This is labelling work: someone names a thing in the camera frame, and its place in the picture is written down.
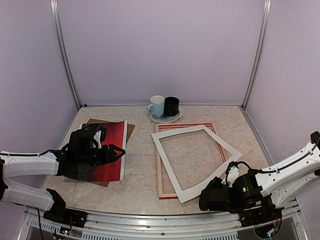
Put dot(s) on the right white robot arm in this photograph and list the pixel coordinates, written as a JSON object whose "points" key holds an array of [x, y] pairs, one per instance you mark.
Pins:
{"points": [[277, 183]]}

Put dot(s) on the red and dark photo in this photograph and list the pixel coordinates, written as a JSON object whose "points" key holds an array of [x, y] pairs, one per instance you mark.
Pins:
{"points": [[110, 170]]}

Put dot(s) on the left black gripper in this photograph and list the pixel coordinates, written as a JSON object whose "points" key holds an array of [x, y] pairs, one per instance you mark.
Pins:
{"points": [[113, 155]]}

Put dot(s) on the left aluminium corner post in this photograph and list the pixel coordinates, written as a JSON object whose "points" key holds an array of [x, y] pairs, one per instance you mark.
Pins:
{"points": [[54, 5]]}

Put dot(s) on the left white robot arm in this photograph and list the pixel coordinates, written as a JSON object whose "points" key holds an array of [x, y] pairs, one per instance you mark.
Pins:
{"points": [[27, 164]]}

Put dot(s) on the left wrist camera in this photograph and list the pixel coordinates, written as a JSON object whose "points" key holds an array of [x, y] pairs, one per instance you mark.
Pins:
{"points": [[100, 136]]}

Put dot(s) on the right aluminium corner post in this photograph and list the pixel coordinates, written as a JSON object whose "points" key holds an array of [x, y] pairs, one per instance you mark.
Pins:
{"points": [[258, 53]]}

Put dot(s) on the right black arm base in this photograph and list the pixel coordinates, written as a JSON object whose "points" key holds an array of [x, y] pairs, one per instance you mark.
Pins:
{"points": [[260, 215]]}

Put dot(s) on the brown backing board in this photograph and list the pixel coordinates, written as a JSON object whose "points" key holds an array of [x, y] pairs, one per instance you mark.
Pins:
{"points": [[131, 128]]}

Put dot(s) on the red and wood picture frame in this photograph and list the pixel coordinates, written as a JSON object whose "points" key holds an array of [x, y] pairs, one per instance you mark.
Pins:
{"points": [[165, 188]]}

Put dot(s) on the light blue mug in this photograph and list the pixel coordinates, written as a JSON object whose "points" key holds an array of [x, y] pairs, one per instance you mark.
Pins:
{"points": [[156, 106]]}

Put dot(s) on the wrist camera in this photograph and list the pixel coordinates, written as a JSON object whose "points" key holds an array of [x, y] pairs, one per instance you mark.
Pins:
{"points": [[100, 136], [232, 173]]}

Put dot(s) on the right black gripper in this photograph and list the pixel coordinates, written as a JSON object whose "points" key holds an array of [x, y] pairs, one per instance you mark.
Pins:
{"points": [[213, 184]]}

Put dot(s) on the white plate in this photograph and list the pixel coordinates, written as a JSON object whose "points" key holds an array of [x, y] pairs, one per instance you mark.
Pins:
{"points": [[164, 119]]}

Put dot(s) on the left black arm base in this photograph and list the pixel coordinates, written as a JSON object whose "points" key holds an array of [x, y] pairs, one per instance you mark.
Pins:
{"points": [[65, 212]]}

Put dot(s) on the aluminium corner post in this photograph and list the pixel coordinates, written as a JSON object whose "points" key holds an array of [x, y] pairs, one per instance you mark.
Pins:
{"points": [[54, 5], [258, 53]]}

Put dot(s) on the dark green mug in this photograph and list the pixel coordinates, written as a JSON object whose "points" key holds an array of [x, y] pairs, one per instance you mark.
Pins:
{"points": [[171, 106]]}

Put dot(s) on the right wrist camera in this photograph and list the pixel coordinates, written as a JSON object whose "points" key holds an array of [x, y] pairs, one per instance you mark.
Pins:
{"points": [[232, 173]]}

